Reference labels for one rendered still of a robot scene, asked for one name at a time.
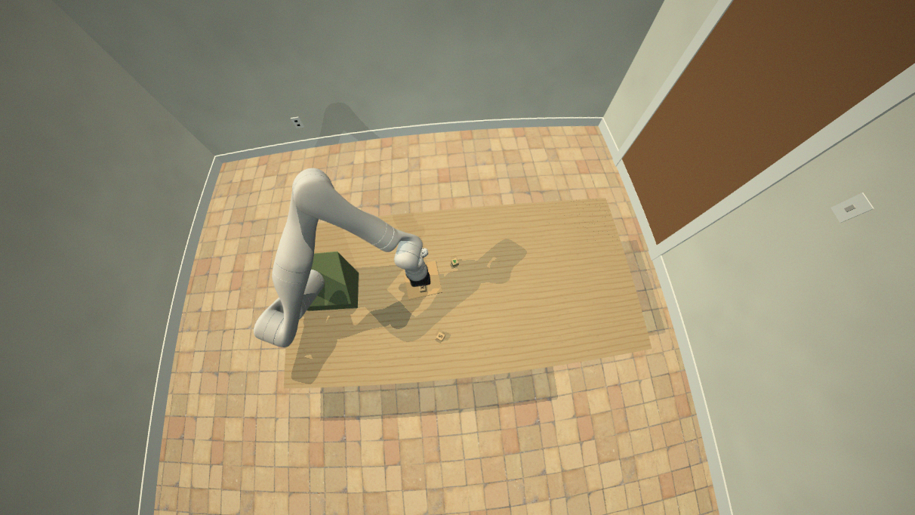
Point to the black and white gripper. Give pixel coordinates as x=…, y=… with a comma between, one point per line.
x=424, y=277

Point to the tan flat mat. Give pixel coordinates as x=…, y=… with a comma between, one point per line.
x=433, y=288

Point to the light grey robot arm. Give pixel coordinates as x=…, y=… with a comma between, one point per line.
x=297, y=286

